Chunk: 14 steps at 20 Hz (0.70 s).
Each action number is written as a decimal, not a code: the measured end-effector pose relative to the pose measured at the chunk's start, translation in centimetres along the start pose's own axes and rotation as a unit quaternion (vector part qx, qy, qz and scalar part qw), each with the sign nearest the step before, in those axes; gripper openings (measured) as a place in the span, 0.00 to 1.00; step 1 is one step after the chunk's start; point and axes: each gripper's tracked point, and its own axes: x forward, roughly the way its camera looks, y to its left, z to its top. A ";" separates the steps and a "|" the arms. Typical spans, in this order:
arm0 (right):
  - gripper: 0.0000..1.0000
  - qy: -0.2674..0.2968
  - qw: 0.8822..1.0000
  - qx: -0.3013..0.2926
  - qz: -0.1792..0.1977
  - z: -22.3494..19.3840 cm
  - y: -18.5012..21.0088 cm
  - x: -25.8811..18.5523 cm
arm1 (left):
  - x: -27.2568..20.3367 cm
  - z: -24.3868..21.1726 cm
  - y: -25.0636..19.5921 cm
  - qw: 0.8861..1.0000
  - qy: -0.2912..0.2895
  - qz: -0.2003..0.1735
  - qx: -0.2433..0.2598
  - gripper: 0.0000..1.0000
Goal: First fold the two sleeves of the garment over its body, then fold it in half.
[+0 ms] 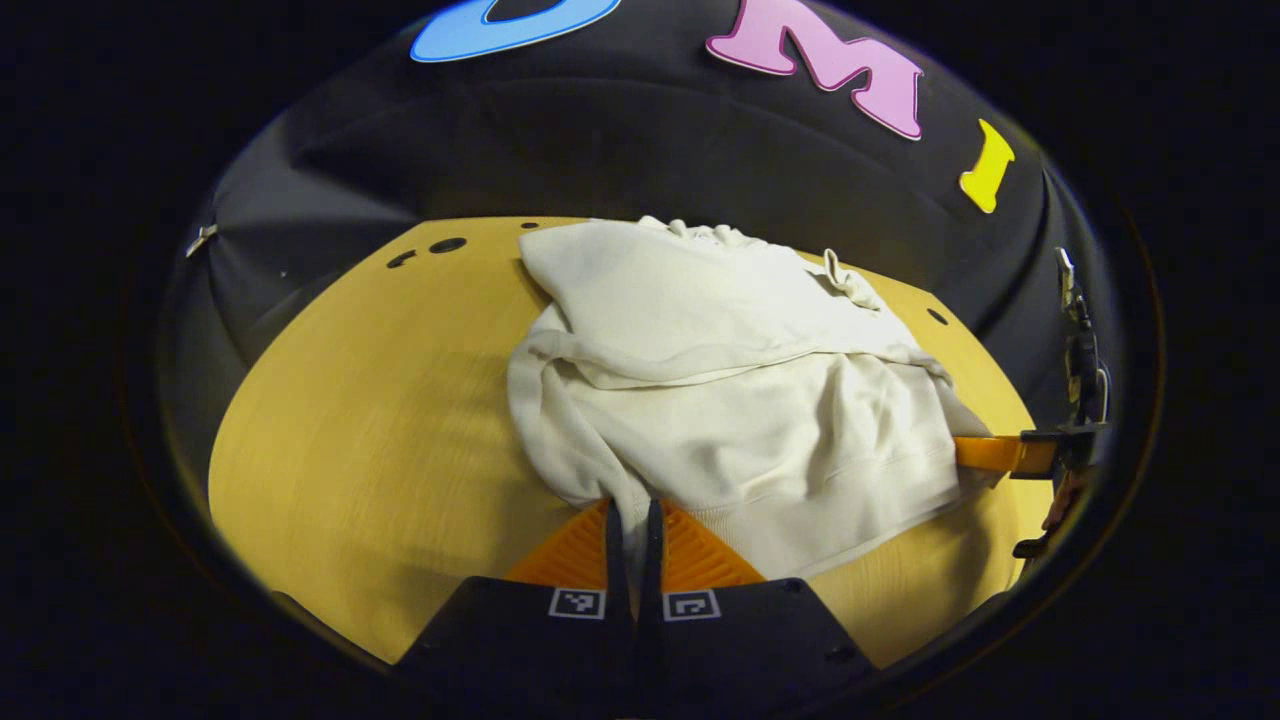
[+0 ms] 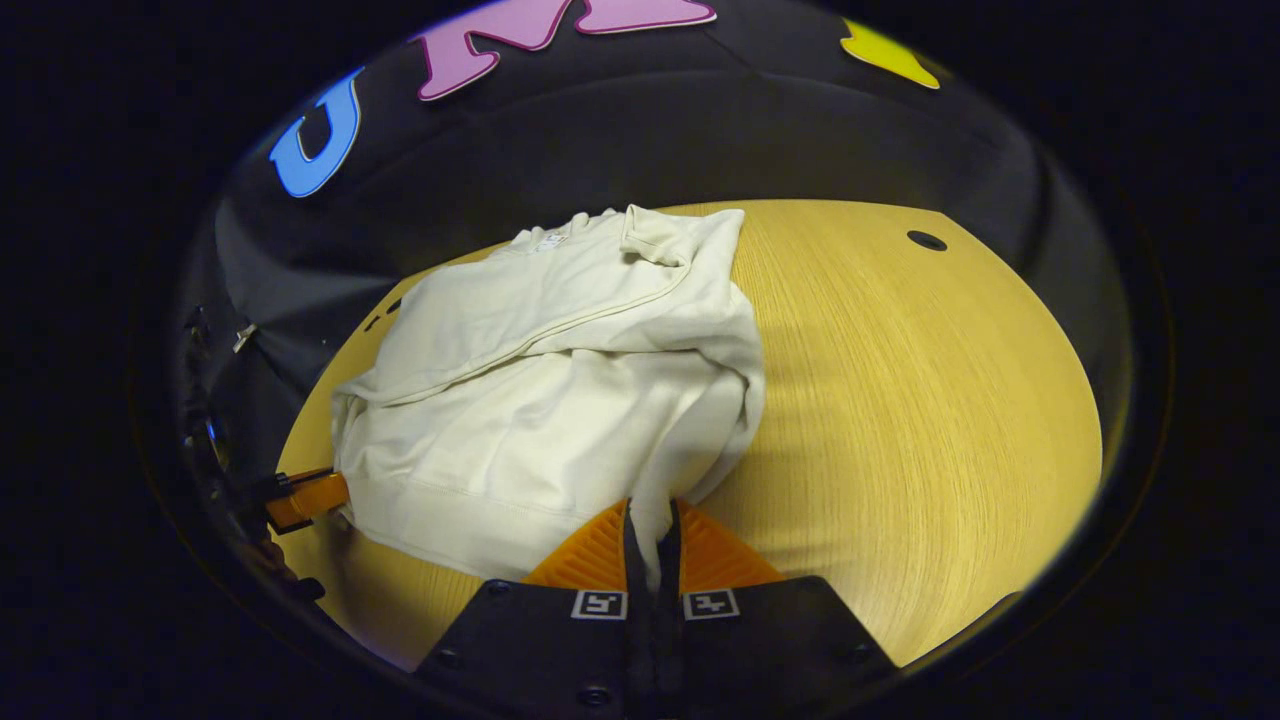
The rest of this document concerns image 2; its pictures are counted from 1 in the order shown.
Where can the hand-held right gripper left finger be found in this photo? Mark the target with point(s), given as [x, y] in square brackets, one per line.
[635, 590]

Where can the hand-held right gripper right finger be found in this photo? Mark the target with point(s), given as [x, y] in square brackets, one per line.
[670, 590]

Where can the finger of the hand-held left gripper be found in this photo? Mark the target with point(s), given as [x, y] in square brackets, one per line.
[312, 495]

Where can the white sweatshirt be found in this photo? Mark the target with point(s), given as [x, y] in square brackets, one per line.
[540, 400]

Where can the white clip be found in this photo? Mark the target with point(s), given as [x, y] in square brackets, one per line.
[245, 336]

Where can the black backdrop cloth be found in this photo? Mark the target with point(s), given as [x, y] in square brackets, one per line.
[800, 130]

